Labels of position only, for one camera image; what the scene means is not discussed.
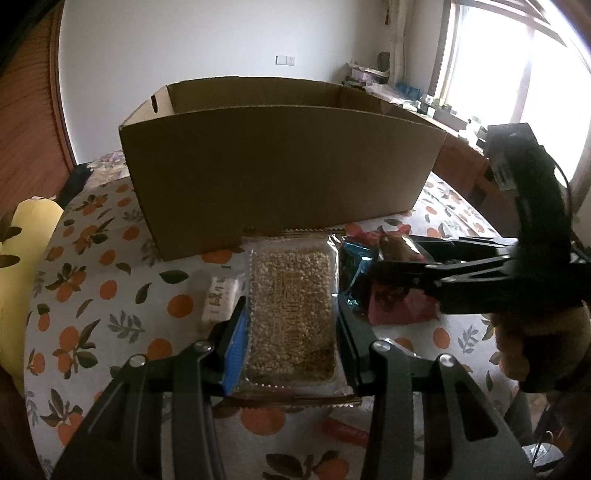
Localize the blue foil snack packet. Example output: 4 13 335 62
339 238 379 315

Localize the orange print bed sheet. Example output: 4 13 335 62
24 173 518 479

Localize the clear pack of grain bars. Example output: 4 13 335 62
236 231 351 403

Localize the small red wrapper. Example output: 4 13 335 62
322 418 369 449

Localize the window with brown frame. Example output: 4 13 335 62
434 1 590 185

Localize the stack of books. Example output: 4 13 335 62
344 62 389 88

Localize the small white snack packet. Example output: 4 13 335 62
201 275 243 327

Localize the red snack packet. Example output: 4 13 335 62
346 228 438 326

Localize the brown cardboard box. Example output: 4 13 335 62
119 76 447 261

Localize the yellow plush toy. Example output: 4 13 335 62
1 198 63 392

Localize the wooden wardrobe door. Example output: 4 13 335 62
1 1 76 214

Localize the right hand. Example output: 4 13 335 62
489 299 591 384

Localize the white wall switch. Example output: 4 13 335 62
276 55 296 66

